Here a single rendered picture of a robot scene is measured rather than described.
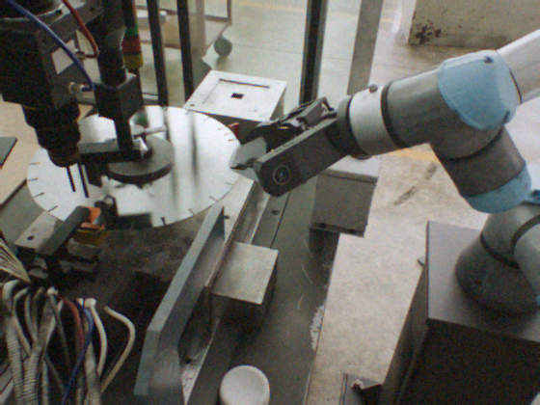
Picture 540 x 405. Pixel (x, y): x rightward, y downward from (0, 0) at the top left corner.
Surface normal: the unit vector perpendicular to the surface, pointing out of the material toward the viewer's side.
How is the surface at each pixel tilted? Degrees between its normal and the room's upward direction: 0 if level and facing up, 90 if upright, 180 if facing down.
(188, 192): 0
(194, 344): 0
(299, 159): 62
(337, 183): 90
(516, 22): 89
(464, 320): 0
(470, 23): 90
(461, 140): 95
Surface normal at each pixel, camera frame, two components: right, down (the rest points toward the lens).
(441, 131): -0.32, 0.78
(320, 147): 0.37, 0.18
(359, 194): -0.25, 0.62
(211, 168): 0.04, -0.76
